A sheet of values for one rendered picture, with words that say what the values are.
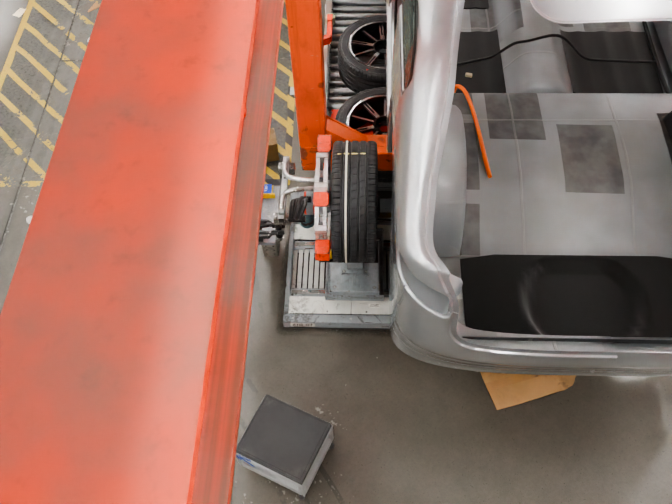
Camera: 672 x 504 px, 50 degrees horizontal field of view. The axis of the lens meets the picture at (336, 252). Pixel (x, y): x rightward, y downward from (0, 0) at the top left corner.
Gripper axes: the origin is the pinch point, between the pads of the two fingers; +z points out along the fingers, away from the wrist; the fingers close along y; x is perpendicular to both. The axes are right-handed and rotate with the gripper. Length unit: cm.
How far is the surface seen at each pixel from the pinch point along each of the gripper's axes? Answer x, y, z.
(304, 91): 36, -66, 13
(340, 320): -75, 15, 32
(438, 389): -83, 55, 91
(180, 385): 240, 188, 24
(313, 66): 54, -66, 18
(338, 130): -2, -73, 30
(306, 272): -77, -20, 10
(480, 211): 15, -2, 105
